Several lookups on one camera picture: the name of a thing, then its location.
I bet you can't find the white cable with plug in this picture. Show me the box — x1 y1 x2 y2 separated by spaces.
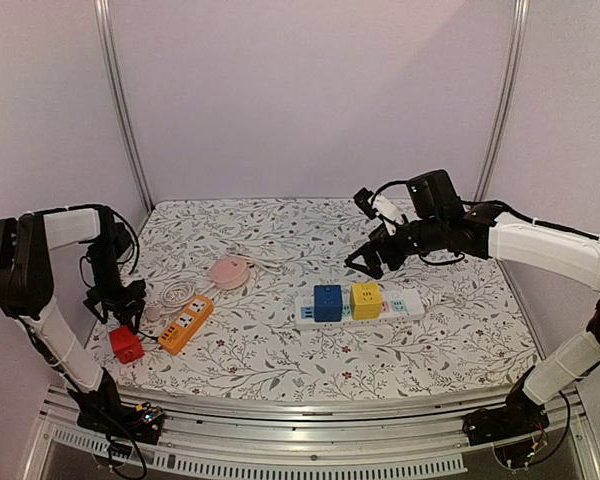
237 252 286 275

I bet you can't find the orange power strip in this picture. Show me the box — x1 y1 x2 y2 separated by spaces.
158 295 214 356

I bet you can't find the aluminium front rail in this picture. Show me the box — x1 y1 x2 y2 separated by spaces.
22 384 600 480

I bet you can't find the yellow cube socket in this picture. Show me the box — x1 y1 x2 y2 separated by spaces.
350 283 383 321

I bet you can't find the red cube socket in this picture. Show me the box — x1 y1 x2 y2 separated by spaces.
109 326 144 365

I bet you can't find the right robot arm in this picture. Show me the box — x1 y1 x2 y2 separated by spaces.
345 170 600 436

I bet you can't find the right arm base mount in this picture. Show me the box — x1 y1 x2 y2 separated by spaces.
462 381 549 470

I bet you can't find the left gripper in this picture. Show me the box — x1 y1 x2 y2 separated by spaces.
83 241 145 334

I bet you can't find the blue cube socket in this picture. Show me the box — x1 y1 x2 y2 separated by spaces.
313 285 343 323

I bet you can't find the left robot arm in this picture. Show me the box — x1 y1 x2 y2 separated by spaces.
0 204 146 395

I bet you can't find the pink round socket hub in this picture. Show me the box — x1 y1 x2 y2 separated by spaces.
209 256 250 291

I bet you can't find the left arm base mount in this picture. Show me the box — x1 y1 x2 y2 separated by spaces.
68 370 164 445

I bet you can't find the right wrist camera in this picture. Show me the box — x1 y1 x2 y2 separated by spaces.
353 188 407 236

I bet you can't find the white multi-socket power strip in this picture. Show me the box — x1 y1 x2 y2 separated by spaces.
292 289 425 330

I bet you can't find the right aluminium post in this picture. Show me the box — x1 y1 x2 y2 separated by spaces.
473 0 530 201

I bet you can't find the aluminium post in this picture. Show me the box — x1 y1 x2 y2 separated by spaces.
473 0 530 201
94 0 155 213

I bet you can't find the left aluminium post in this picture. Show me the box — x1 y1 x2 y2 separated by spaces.
94 0 155 213

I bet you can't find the floral table mat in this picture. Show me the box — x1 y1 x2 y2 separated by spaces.
87 199 539 403

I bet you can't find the coiled white cable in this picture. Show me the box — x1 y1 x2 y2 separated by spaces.
144 280 201 321

